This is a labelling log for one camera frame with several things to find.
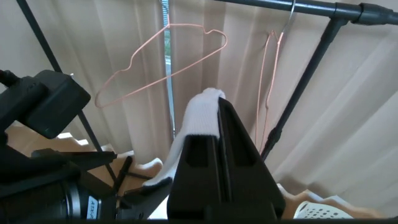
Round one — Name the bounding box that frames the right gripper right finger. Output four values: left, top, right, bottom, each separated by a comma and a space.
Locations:
218, 96, 286, 219

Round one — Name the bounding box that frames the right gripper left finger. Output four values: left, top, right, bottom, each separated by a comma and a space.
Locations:
167, 134, 223, 220

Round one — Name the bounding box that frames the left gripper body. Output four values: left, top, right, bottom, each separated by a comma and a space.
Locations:
0, 167, 118, 220

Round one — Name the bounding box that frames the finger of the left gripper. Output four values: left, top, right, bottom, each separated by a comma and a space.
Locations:
30, 149, 118, 170
117, 177, 174, 219

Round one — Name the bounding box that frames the white printed t-shirt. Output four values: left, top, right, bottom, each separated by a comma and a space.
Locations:
142, 87, 227, 220

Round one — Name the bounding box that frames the pink clothes hanger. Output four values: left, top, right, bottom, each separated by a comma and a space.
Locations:
94, 0, 229, 110
254, 0, 297, 153

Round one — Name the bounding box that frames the white laundry basket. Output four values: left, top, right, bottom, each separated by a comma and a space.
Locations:
294, 200, 354, 220

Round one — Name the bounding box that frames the black clothes rack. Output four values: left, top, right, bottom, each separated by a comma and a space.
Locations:
15, 0, 398, 195

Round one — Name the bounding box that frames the beige curtain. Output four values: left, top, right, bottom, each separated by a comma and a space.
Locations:
0, 0, 398, 218

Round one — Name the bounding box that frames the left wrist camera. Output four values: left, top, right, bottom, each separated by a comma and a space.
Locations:
0, 70, 91, 140

